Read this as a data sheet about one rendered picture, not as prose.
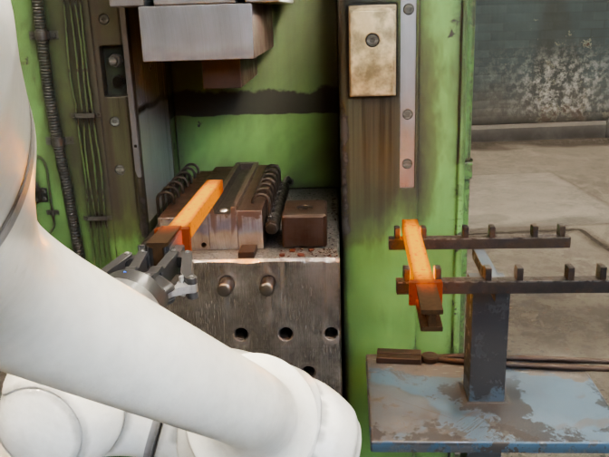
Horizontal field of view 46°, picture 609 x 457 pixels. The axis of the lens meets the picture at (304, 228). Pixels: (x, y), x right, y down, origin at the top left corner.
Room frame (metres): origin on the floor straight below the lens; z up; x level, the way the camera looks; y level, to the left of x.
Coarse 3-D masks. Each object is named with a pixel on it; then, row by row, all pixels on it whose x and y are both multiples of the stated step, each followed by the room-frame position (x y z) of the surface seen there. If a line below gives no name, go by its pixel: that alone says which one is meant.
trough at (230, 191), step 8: (240, 168) 1.72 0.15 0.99; (248, 168) 1.72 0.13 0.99; (232, 176) 1.59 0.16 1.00; (240, 176) 1.64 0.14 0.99; (232, 184) 1.56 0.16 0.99; (240, 184) 1.56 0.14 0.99; (224, 192) 1.46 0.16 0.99; (232, 192) 1.48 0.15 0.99; (224, 200) 1.42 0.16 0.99; (232, 200) 1.41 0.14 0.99; (216, 208) 1.35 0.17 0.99; (224, 208) 1.36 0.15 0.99
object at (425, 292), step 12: (408, 228) 1.21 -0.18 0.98; (408, 240) 1.14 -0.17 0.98; (420, 240) 1.14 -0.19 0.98; (408, 252) 1.09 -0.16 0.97; (420, 252) 1.08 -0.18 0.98; (420, 264) 1.02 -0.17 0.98; (420, 276) 0.97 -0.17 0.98; (432, 276) 0.97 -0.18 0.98; (420, 288) 0.91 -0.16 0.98; (432, 288) 0.91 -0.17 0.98; (420, 300) 0.87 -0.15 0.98; (432, 300) 0.87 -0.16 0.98; (420, 312) 0.84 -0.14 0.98; (432, 312) 0.84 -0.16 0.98; (420, 324) 0.85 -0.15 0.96; (432, 324) 0.84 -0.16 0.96
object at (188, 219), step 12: (216, 180) 1.26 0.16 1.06; (204, 192) 1.17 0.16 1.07; (216, 192) 1.20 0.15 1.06; (192, 204) 1.08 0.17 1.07; (204, 204) 1.08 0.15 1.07; (180, 216) 1.01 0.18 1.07; (192, 216) 1.01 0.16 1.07; (204, 216) 1.08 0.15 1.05; (156, 228) 0.92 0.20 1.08; (168, 228) 0.90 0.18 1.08; (180, 228) 0.91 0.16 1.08; (192, 228) 0.98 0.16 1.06; (156, 240) 0.84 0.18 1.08; (168, 240) 0.84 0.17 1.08; (156, 252) 0.83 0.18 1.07; (156, 264) 0.83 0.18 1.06
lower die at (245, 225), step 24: (216, 168) 1.72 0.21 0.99; (264, 168) 1.69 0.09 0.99; (192, 192) 1.52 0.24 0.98; (240, 192) 1.42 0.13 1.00; (264, 192) 1.45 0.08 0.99; (168, 216) 1.34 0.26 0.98; (216, 216) 1.32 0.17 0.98; (240, 216) 1.32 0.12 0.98; (264, 216) 1.35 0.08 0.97; (192, 240) 1.32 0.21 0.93; (216, 240) 1.32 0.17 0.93; (240, 240) 1.32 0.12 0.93; (264, 240) 1.33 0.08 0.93
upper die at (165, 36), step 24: (144, 24) 1.32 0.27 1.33; (168, 24) 1.32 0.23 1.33; (192, 24) 1.32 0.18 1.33; (216, 24) 1.32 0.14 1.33; (240, 24) 1.31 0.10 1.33; (264, 24) 1.53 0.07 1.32; (144, 48) 1.32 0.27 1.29; (168, 48) 1.32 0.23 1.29; (192, 48) 1.32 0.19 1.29; (216, 48) 1.32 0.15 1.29; (240, 48) 1.31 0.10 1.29; (264, 48) 1.50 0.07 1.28
